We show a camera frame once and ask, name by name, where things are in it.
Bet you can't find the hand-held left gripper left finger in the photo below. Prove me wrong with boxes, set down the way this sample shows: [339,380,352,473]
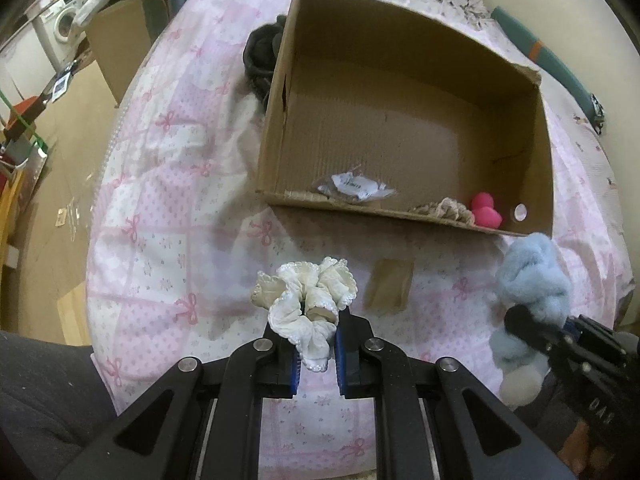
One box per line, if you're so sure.
[60,324,302,480]

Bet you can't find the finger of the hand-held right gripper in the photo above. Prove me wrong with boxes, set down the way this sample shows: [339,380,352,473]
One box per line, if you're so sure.
[504,304,559,357]
[559,314,597,347]

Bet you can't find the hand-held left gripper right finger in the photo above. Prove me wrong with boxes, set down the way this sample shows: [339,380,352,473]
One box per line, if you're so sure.
[335,309,576,480]

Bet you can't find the light blue fluffy scrunchie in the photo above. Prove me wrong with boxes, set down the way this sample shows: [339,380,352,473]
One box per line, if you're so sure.
[488,232,575,408]

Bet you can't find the cream lace scrunchie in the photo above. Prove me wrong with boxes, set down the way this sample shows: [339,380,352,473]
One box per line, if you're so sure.
[250,256,360,375]

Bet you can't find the pink sponge balls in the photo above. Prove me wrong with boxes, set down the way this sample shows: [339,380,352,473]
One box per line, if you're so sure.
[470,191,504,228]

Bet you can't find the beige scrunchie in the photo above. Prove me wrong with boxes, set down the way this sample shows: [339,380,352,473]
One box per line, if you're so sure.
[407,197,476,224]

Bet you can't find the clear plastic packet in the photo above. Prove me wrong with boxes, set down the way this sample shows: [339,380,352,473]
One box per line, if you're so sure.
[315,170,398,204]

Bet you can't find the person's right hand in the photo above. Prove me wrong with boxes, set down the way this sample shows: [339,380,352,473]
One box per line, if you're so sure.
[562,419,602,477]

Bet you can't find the person's right leg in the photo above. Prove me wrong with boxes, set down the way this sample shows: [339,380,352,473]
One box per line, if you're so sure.
[515,370,591,466]

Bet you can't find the person's leg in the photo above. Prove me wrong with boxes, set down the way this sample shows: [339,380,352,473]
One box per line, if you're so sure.
[0,330,121,480]
[515,370,591,466]

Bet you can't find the black white patterned item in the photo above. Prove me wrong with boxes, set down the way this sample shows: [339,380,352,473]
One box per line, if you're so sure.
[588,92,609,137]

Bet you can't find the pink bow printed blanket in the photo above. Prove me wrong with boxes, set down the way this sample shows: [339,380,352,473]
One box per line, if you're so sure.
[87,0,637,480]

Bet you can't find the person's left leg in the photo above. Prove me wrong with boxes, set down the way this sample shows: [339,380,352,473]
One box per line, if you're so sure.
[0,330,121,480]

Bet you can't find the dark grey cloth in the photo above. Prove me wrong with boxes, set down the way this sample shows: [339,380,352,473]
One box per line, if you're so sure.
[241,14,290,111]

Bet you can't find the tall brown cardboard box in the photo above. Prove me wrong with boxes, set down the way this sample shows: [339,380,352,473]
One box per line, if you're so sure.
[85,0,174,109]

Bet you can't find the white washing machine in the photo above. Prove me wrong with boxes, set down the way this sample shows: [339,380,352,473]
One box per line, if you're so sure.
[37,0,87,69]

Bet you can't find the white plastic bag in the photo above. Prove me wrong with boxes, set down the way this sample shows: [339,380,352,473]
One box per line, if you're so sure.
[74,0,122,27]

